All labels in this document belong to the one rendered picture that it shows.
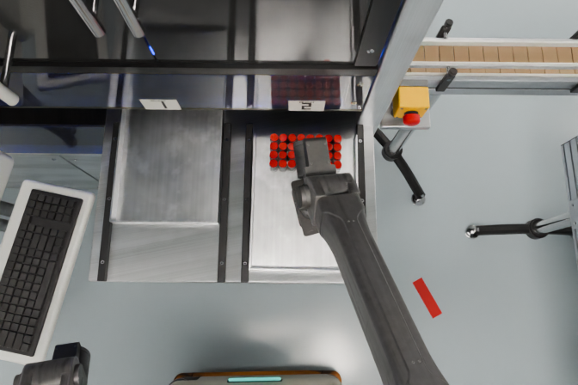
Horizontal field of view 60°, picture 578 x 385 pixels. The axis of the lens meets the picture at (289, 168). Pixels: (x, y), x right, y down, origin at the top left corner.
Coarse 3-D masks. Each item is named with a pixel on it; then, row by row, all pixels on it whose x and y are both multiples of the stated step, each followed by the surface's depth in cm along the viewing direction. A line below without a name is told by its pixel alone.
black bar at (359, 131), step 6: (360, 126) 129; (360, 132) 128; (360, 138) 128; (360, 144) 128; (360, 150) 127; (360, 156) 127; (360, 162) 126; (360, 168) 126; (360, 174) 126; (360, 180) 125; (360, 186) 125; (360, 192) 124; (360, 198) 124
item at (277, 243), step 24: (264, 144) 129; (264, 168) 128; (264, 192) 126; (288, 192) 126; (264, 216) 125; (288, 216) 125; (264, 240) 123; (288, 240) 123; (312, 240) 123; (264, 264) 122; (288, 264) 122; (312, 264) 122; (336, 264) 122
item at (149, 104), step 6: (144, 102) 116; (150, 102) 116; (156, 102) 116; (168, 102) 116; (174, 102) 116; (150, 108) 120; (156, 108) 120; (162, 108) 120; (168, 108) 120; (174, 108) 120; (180, 108) 120
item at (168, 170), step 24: (120, 120) 127; (144, 120) 131; (168, 120) 131; (192, 120) 131; (216, 120) 131; (120, 144) 127; (144, 144) 129; (168, 144) 129; (192, 144) 129; (216, 144) 129; (120, 168) 128; (144, 168) 128; (168, 168) 128; (192, 168) 128; (216, 168) 128; (120, 192) 126; (144, 192) 126; (168, 192) 126; (192, 192) 126; (216, 192) 126; (120, 216) 124; (144, 216) 124; (168, 216) 125; (192, 216) 125; (216, 216) 121
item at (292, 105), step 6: (288, 102) 115; (294, 102) 115; (300, 102) 115; (306, 102) 115; (312, 102) 115; (318, 102) 115; (324, 102) 115; (288, 108) 119; (294, 108) 119; (300, 108) 119; (312, 108) 119; (318, 108) 119
